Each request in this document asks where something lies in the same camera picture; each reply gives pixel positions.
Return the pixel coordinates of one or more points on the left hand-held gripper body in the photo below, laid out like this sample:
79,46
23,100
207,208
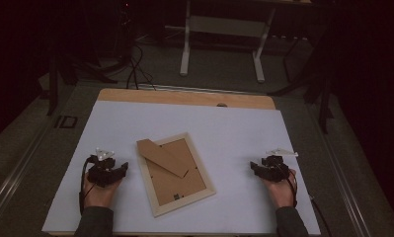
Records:
100,173

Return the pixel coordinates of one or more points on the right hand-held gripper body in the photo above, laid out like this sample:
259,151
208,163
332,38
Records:
275,171

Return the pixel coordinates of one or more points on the wooden photo frame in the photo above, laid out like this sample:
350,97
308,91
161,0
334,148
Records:
174,174

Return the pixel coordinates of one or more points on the person's left hand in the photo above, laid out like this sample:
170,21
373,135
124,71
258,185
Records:
99,196

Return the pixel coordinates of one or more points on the person's right hand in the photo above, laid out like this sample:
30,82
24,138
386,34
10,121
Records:
280,194

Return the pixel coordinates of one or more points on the white table mat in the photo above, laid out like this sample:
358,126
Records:
217,131

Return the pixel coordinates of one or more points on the black floor socket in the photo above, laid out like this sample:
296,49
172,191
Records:
66,121

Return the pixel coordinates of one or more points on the black stand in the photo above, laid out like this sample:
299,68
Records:
54,85
323,98

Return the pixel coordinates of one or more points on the silver metal strip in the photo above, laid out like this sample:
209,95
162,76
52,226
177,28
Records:
201,89

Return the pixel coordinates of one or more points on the metal floor rail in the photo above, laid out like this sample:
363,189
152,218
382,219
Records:
13,184
346,184

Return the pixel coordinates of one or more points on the white metal table frame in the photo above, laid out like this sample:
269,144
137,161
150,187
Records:
224,28

